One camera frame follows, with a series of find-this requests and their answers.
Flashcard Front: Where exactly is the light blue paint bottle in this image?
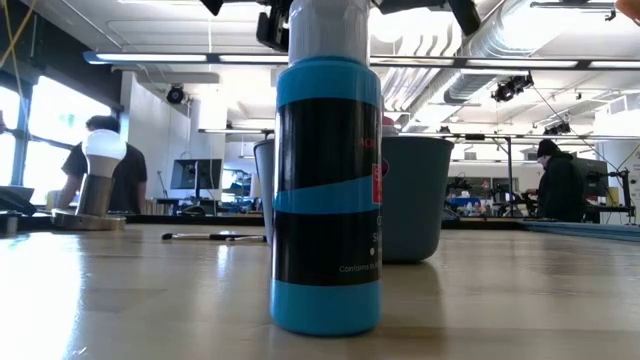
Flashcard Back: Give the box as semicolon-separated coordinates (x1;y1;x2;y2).
270;0;384;337

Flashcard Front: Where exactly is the person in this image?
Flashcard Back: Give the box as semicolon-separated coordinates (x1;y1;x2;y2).
524;138;587;224
55;114;149;215

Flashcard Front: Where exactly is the black pen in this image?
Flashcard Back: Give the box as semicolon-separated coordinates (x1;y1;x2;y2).
160;231;266;243

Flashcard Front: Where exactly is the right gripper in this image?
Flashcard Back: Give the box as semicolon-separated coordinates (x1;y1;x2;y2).
372;0;482;37

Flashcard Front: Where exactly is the dark office desk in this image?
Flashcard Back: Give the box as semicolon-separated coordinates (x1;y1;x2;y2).
519;203;637;224

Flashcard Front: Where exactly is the black ceiling camera rig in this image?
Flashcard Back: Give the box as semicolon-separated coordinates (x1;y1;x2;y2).
492;72;534;103

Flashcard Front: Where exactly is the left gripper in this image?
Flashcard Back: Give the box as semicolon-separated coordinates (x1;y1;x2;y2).
199;0;291;53

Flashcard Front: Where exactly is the black computer monitor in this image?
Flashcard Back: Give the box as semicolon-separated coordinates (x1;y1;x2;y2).
574;157;609;197
170;158;224;199

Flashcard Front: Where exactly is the small magenta paint bottle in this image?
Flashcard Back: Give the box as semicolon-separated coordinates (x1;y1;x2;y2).
382;115;400;177

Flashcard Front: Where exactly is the grey-blue bench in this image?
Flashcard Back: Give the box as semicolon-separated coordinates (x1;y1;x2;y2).
519;221;640;244

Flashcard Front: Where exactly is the peach rounded object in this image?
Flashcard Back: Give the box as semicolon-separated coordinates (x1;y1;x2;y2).
615;0;640;26

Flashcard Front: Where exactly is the blue-grey plastic bin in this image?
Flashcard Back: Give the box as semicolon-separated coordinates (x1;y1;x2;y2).
252;135;455;265

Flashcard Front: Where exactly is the round black ceiling camera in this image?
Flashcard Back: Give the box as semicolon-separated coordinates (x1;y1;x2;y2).
166;83;188;105

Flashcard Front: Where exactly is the silver ventilation duct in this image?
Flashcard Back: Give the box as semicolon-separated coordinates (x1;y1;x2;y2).
382;0;531;119

